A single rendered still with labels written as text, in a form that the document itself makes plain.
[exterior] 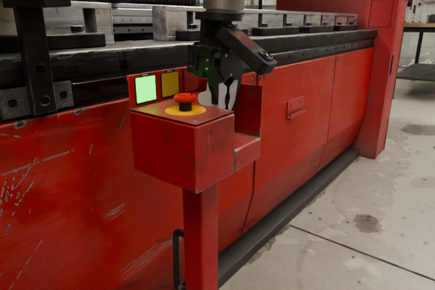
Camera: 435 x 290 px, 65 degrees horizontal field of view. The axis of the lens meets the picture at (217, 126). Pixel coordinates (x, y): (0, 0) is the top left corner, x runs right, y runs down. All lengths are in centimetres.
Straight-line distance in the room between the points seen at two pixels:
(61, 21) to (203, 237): 54
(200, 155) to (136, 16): 80
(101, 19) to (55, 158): 35
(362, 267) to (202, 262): 92
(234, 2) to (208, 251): 49
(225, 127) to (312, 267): 101
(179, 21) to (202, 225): 60
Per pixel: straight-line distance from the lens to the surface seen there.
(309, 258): 154
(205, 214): 70
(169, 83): 68
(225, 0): 61
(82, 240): 82
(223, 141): 58
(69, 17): 84
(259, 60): 58
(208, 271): 78
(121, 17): 122
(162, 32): 102
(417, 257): 171
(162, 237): 99
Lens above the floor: 93
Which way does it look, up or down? 17 degrees down
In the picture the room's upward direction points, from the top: straight up
